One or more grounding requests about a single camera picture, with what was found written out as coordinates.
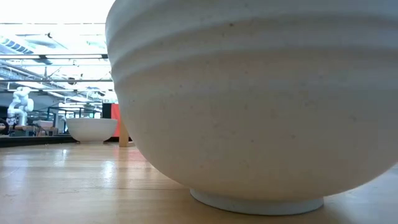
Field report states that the white ribbed bowl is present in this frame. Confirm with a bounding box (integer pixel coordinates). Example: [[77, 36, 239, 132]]
[[65, 118, 119, 144], [104, 0, 398, 216]]

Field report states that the slatted wooden shelf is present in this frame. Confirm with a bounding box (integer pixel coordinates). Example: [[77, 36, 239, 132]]
[[119, 119, 136, 148]]

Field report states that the orange partition panel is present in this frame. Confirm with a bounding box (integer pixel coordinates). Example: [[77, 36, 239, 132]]
[[111, 103, 122, 138]]

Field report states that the black partition panel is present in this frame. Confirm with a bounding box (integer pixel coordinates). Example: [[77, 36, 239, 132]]
[[101, 103, 112, 138]]

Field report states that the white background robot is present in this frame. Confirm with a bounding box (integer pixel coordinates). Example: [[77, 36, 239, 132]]
[[6, 86, 34, 127]]

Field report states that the black aluminium table frame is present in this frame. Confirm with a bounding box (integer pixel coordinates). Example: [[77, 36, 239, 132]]
[[0, 136, 133, 147]]

